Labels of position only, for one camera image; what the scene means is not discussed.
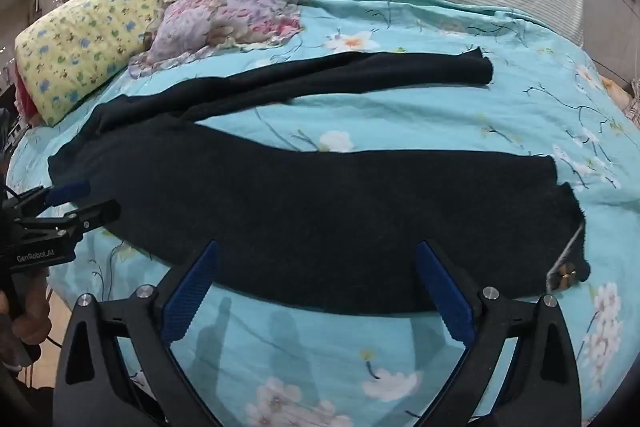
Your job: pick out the plaid cloth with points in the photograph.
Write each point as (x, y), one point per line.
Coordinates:
(634, 107)

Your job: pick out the beige cloth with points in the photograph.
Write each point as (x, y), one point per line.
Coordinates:
(616, 93)

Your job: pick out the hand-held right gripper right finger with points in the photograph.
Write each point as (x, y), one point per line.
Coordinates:
(445, 292)

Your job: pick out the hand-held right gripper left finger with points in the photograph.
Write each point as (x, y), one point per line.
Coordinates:
(192, 292)

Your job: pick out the red pink cloth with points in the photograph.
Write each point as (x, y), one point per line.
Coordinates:
(25, 99)

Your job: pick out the pink floral pillow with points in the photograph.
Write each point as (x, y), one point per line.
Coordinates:
(225, 17)

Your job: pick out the yellow patterned pillow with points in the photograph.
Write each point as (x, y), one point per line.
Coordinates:
(80, 42)

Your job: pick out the black pants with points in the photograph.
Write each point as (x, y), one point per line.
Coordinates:
(300, 217)

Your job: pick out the teal floral blanket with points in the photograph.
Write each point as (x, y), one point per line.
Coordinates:
(400, 117)

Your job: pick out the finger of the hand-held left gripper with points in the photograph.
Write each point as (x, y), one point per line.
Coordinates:
(97, 213)
(67, 192)

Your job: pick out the person's left hand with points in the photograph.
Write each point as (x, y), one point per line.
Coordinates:
(37, 307)

